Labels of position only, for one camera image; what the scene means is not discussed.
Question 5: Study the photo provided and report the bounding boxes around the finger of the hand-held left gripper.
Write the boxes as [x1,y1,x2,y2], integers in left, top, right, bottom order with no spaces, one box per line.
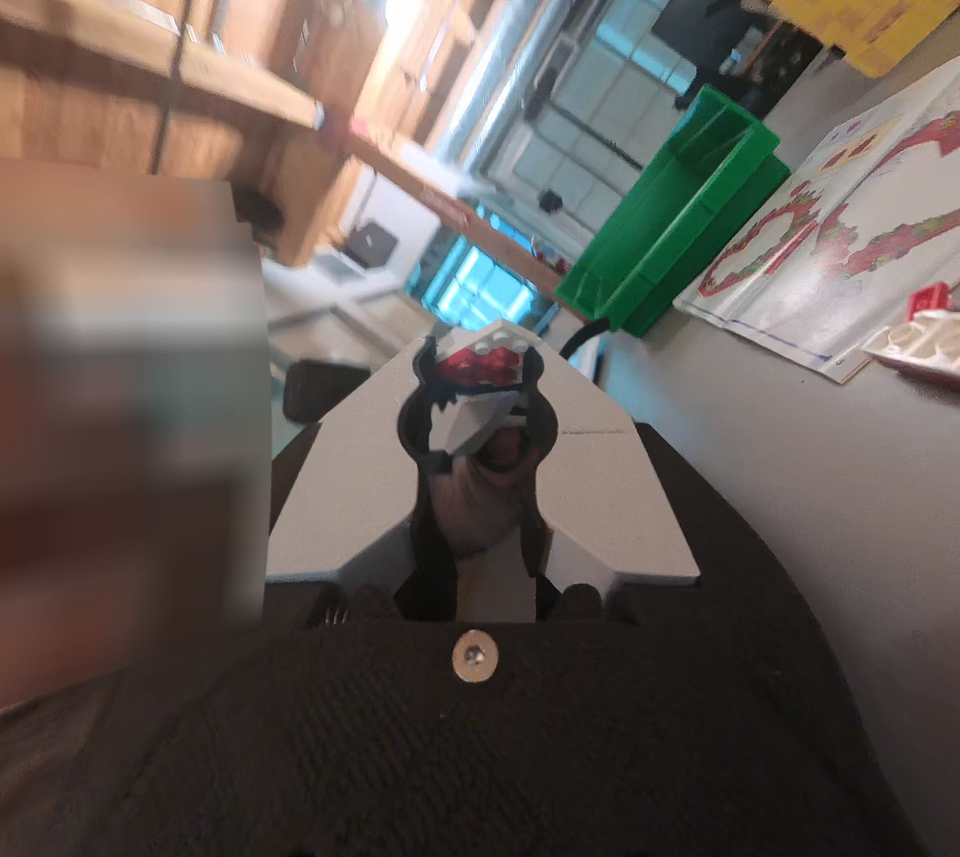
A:
[438,398,526,457]

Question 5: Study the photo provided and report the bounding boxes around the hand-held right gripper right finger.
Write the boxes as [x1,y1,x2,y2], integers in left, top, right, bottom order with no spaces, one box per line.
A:
[525,345,702,599]

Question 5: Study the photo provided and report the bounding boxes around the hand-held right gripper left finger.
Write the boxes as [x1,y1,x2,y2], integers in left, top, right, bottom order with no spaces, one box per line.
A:
[266,335,440,588]

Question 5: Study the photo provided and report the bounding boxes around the small white red lego assembly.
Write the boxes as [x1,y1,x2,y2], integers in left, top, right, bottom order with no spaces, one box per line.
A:
[431,318,537,393]

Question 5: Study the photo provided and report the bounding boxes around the green plastic bin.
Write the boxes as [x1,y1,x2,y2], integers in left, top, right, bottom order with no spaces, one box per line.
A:
[556,84,791,337]

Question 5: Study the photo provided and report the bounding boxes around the lego instruction booklet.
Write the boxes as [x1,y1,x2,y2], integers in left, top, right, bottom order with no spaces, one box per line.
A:
[673,56,960,384]

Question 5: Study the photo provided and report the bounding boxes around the curved white red lego assembly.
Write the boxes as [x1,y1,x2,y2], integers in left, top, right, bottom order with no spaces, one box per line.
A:
[861,283,960,382]

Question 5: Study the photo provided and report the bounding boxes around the person's left hand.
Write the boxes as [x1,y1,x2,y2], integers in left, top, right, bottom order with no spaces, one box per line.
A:
[427,425,541,562]

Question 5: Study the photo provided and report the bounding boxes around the black cable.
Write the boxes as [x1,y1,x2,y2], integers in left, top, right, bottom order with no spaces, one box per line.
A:
[558,317,612,359]

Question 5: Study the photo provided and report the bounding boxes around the silver ventilation duct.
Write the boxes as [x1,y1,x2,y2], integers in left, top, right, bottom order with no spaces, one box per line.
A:
[438,0,639,161]

